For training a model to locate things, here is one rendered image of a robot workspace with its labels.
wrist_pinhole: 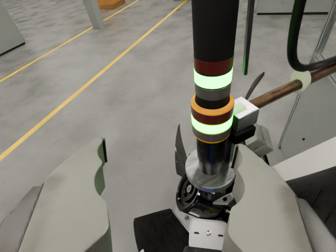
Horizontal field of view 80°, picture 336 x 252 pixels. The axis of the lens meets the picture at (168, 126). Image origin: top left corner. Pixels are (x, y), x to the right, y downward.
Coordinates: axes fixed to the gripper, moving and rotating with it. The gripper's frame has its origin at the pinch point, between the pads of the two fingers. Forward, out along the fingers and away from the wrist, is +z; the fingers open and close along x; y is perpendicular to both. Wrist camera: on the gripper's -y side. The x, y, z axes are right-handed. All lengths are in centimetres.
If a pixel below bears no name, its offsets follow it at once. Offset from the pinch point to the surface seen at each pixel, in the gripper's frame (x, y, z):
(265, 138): 34, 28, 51
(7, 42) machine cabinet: -417, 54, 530
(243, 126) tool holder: 8.5, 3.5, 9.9
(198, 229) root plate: 8.3, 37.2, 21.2
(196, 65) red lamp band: 2.0, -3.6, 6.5
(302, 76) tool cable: 16.1, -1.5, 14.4
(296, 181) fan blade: 24.5, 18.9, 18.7
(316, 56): 96, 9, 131
